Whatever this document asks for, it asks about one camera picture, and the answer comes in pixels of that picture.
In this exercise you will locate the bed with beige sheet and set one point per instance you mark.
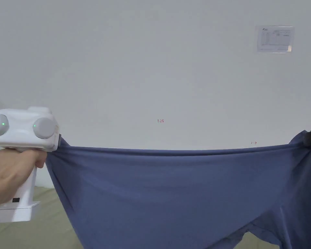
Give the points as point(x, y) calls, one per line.
point(20, 233)

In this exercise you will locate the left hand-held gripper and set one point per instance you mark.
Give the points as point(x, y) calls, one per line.
point(20, 137)

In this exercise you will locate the person's left hand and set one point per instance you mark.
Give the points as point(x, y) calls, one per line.
point(13, 168)

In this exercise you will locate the dark blue shirt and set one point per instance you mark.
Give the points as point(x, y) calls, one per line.
point(176, 197)

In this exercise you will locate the white paper notice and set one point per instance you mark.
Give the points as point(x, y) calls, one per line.
point(274, 39)

